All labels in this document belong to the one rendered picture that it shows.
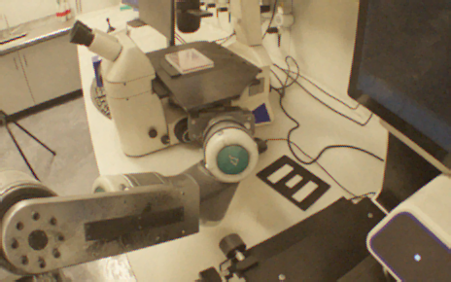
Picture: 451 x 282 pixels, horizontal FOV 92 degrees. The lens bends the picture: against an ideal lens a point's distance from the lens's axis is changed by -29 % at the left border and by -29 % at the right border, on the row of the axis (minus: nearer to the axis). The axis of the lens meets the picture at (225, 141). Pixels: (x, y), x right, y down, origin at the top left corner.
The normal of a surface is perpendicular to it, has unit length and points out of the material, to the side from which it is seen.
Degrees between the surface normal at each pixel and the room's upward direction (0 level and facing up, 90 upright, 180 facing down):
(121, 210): 70
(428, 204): 8
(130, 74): 86
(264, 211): 0
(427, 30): 93
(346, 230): 0
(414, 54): 93
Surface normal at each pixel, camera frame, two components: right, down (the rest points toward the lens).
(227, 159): 0.07, 0.30
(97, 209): 0.80, 0.03
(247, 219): 0.00, -0.79
